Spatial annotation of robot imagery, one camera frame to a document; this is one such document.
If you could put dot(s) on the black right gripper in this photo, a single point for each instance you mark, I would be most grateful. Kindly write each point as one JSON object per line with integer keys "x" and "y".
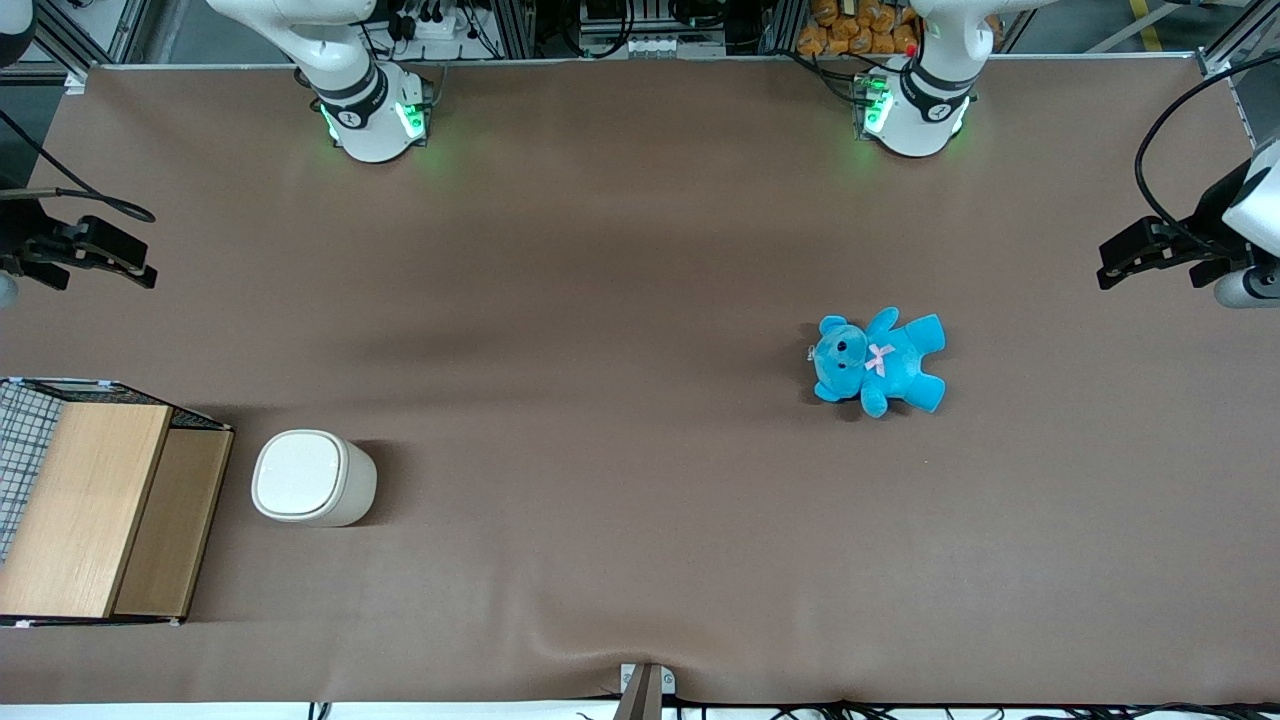
{"x": 22, "y": 243}

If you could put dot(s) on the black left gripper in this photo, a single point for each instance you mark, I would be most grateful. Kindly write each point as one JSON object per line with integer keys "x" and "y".
{"x": 1203, "y": 238}

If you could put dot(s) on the white trash can lid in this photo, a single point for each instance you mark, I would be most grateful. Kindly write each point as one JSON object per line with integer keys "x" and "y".
{"x": 298, "y": 472}

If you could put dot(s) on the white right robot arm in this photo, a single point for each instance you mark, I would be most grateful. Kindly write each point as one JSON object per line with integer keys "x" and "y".
{"x": 365, "y": 120}

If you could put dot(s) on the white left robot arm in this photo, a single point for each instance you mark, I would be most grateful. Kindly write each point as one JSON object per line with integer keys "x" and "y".
{"x": 920, "y": 115}

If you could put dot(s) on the white plastic trash can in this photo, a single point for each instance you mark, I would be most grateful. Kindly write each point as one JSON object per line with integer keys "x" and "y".
{"x": 350, "y": 490}

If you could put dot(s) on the blue teddy bear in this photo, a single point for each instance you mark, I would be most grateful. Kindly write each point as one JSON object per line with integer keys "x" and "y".
{"x": 885, "y": 362}

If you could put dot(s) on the orange packaged snacks pile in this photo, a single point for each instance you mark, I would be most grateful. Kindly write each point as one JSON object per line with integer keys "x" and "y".
{"x": 860, "y": 30}

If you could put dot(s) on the white power strip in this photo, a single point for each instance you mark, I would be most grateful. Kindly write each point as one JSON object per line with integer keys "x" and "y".
{"x": 440, "y": 27}

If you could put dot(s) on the brown table mat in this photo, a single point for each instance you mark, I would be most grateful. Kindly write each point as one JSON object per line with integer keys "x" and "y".
{"x": 600, "y": 350}

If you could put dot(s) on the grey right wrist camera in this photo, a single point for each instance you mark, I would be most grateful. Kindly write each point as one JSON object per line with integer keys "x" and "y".
{"x": 6, "y": 291}

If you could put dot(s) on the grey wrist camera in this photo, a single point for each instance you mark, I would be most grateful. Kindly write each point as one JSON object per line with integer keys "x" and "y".
{"x": 1250, "y": 289}
{"x": 6, "y": 291}

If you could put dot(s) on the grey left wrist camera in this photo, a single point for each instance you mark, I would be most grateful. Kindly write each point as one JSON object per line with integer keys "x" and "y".
{"x": 1250, "y": 289}

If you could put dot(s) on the aluminium frame post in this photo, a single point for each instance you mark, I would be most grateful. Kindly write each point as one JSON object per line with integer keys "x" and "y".
{"x": 85, "y": 35}
{"x": 1240, "y": 35}

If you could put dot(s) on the metal table edge bracket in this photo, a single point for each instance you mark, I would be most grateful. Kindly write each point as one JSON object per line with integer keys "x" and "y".
{"x": 645, "y": 690}

